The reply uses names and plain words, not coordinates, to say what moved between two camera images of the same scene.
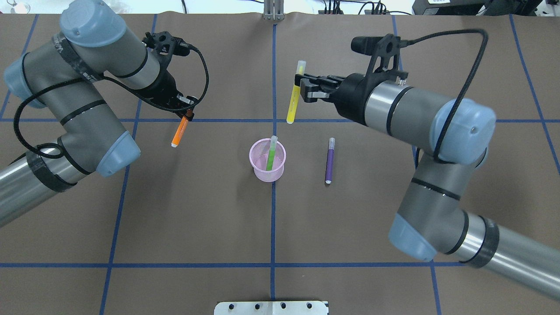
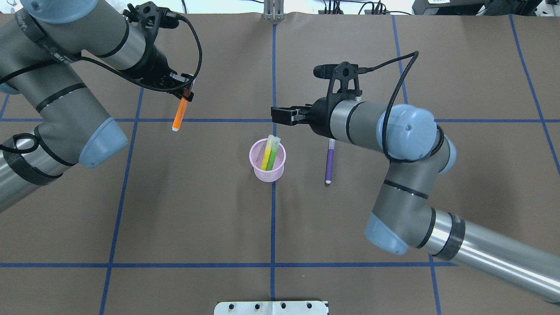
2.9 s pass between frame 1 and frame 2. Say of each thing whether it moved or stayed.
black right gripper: moved
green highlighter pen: stayed
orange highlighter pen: moved
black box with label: stayed
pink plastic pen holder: stayed
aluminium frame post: stayed
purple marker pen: stayed
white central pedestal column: stayed
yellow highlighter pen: moved
